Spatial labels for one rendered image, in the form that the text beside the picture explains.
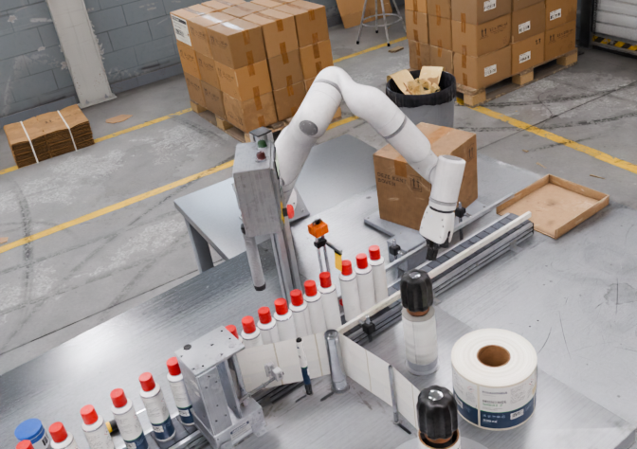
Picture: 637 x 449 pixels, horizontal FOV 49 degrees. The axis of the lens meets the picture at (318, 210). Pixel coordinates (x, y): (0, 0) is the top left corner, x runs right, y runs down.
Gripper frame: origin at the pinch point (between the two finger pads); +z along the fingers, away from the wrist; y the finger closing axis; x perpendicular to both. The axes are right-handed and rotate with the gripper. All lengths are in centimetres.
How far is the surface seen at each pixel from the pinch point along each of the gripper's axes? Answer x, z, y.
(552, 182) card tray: 74, -16, -11
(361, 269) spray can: -30.7, 0.2, 1.5
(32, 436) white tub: -114, 47, -24
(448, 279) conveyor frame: 4.7, 7.6, 4.9
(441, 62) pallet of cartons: 266, -26, -255
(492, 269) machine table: 20.8, 4.7, 8.7
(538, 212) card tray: 55, -8, -2
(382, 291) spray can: -21.7, 8.2, 2.5
